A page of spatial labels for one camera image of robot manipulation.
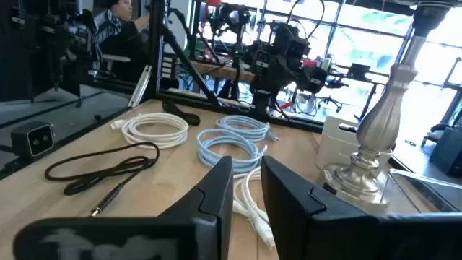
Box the person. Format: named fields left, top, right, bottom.
left=92, top=0, right=151, bottom=84

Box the light blue cable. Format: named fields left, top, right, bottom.
left=196, top=128, right=269, bottom=174
left=215, top=114, right=281, bottom=143

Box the black braided USB cable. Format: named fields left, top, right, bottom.
left=44, top=141, right=161, bottom=217

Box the clear plastic bin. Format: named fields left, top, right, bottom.
left=382, top=168, right=462, bottom=215

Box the white plastic bin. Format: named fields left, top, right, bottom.
left=316, top=115, right=393, bottom=170

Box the white cable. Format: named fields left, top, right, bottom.
left=110, top=112, right=190, bottom=151
left=232, top=166, right=277, bottom=250

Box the wooden workbench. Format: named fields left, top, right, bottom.
left=191, top=60, right=256, bottom=82

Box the white bundled cable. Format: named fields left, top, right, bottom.
left=232, top=166, right=277, bottom=250

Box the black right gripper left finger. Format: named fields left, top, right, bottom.
left=12, top=155, right=235, bottom=260

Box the silver table lamp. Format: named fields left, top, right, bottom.
left=322, top=0, right=462, bottom=215

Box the white flat bracket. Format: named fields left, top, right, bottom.
left=128, top=64, right=153, bottom=108

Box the black metal frame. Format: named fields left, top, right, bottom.
left=146, top=0, right=326, bottom=133

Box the small black cable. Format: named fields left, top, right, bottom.
left=161, top=100, right=201, bottom=127

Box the black box camera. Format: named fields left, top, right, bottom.
left=9, top=121, right=56, bottom=160

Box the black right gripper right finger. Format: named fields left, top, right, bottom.
left=260, top=155, right=462, bottom=260

